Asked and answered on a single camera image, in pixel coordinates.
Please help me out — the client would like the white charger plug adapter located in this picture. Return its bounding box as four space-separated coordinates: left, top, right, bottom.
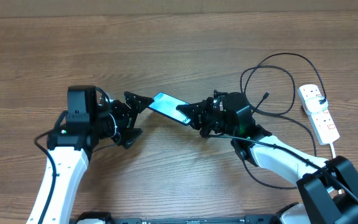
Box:
304 96 328 114

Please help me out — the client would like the white power strip cord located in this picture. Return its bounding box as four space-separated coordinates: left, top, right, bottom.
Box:
329 142 343 195

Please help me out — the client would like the Samsung Galaxy smartphone blue screen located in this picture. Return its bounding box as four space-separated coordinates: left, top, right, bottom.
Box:
149 92 190 126

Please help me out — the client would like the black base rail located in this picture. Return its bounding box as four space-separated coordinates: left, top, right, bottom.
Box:
68 212 282 224

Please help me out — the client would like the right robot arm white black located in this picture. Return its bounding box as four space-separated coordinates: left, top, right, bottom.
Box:
177 91 358 223

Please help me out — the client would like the white power strip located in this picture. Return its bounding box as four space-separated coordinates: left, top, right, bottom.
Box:
297 84 340 145

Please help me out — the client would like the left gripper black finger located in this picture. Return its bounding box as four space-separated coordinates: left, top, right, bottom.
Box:
124 91 154 114
121 128 143 149

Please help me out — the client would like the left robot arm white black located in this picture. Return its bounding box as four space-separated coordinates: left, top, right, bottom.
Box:
28 85 153 223

